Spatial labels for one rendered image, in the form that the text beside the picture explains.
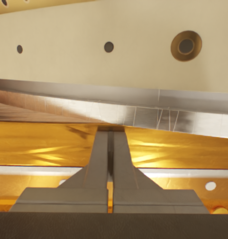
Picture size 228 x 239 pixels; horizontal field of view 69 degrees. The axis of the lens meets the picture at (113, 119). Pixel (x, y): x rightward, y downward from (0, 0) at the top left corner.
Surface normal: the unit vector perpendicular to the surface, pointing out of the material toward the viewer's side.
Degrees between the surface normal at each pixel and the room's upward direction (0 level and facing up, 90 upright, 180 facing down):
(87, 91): 90
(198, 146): 90
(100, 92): 90
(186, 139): 90
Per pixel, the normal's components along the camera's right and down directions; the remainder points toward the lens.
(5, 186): 0.01, 0.29
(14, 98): -0.51, 0.23
